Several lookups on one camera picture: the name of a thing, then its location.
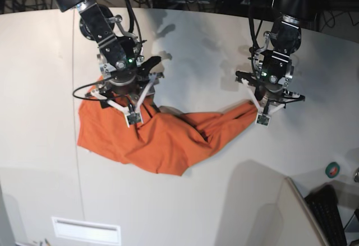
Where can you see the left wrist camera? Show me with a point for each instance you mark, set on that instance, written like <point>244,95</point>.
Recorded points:
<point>262,119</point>

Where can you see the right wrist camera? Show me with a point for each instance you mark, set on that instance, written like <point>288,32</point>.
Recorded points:
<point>133,118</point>

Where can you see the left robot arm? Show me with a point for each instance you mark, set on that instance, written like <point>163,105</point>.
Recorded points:
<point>285,37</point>

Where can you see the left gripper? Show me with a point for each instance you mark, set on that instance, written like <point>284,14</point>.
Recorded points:
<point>271,80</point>

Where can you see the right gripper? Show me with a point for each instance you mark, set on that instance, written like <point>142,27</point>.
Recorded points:
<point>135,79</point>

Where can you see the black keyboard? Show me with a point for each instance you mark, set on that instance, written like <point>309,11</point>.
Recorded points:
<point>323,204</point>

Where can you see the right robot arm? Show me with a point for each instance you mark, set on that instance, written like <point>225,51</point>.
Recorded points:
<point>97,23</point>

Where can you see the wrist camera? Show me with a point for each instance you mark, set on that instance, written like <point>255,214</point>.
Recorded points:
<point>262,119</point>
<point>133,118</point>

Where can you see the white label plate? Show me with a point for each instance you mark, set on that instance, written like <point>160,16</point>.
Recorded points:
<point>89,232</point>

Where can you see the orange t-shirt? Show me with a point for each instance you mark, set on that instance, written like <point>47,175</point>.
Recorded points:
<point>163,143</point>

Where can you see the green tape roll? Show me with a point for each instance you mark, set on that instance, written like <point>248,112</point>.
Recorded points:
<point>332,170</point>

